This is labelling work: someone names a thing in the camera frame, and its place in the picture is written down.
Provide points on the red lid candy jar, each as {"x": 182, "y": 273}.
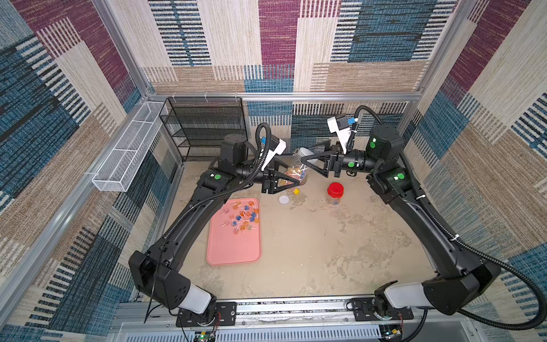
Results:
{"x": 335, "y": 192}

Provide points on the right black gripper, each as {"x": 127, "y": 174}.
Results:
{"x": 335, "y": 162}

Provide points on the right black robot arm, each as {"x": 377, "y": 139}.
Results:
{"x": 460, "y": 275}

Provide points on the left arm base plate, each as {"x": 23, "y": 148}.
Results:
{"x": 222, "y": 313}

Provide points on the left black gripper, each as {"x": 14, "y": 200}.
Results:
{"x": 272, "y": 185}

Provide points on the white wire mesh basket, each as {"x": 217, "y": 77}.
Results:
{"x": 122, "y": 164}

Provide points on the translucent white jar lid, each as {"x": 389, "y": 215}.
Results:
{"x": 284, "y": 199}

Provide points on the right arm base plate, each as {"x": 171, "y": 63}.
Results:
{"x": 371, "y": 309}

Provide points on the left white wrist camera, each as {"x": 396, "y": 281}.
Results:
{"x": 277, "y": 147}

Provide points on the pink plastic tray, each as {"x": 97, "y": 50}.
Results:
{"x": 236, "y": 244}

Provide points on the black wire shelf rack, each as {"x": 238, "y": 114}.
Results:
{"x": 198, "y": 126}

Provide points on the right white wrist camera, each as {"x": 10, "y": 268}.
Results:
{"x": 345, "y": 129}

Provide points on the white lid candy jar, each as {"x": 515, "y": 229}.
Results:
{"x": 296, "y": 169}

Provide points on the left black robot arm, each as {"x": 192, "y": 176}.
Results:
{"x": 241, "y": 163}

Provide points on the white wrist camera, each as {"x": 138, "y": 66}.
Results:
{"x": 345, "y": 129}
{"x": 277, "y": 147}

